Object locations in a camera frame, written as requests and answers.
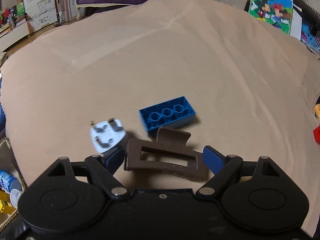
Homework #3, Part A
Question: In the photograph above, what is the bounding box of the white travel plug adapter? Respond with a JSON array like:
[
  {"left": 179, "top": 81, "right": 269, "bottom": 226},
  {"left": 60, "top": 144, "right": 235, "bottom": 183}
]
[{"left": 90, "top": 118, "right": 126, "bottom": 155}]

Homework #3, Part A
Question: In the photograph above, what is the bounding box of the blue mint bottle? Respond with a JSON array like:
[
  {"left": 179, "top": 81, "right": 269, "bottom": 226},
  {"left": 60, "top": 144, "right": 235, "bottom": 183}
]
[{"left": 0, "top": 171, "right": 22, "bottom": 192}]

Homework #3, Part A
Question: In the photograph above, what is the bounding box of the woven fabric-lined basket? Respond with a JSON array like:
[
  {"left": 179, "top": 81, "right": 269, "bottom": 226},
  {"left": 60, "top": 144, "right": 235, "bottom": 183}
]
[{"left": 0, "top": 138, "right": 27, "bottom": 232}]

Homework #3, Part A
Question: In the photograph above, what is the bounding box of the white drawing board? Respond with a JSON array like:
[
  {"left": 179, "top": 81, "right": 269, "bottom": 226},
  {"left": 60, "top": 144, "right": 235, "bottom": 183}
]
[{"left": 23, "top": 0, "right": 57, "bottom": 33}]

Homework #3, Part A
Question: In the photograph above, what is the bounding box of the blue toy brick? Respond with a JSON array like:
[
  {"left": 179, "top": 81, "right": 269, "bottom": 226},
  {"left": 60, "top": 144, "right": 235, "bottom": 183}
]
[{"left": 139, "top": 96, "right": 196, "bottom": 137}]

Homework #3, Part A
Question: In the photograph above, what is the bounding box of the yellow toy brick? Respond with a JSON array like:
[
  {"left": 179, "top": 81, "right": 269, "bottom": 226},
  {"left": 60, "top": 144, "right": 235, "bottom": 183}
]
[{"left": 0, "top": 190, "right": 16, "bottom": 215}]

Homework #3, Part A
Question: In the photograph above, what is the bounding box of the beige blanket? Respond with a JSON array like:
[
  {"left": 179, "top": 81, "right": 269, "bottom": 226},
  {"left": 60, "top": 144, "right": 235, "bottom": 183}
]
[{"left": 1, "top": 0, "right": 319, "bottom": 234}]

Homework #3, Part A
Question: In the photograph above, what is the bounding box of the Mickey Mouse picture board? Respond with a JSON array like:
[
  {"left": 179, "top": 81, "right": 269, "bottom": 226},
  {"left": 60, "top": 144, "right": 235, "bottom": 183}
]
[{"left": 248, "top": 0, "right": 293, "bottom": 34}]

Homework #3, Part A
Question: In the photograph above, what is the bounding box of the brown hair claw clip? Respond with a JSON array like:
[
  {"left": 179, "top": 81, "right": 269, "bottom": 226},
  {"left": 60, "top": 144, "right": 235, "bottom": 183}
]
[{"left": 125, "top": 127, "right": 208, "bottom": 181}]

